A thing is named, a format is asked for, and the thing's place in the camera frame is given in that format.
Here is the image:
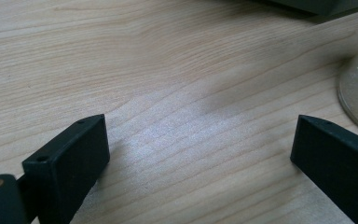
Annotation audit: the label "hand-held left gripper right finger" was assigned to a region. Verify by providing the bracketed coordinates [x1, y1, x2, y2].
[290, 114, 358, 224]

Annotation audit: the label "dark grey tray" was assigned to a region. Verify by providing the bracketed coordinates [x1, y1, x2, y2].
[217, 0, 358, 24]

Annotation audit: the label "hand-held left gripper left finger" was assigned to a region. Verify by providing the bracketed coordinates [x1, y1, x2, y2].
[21, 113, 111, 224]

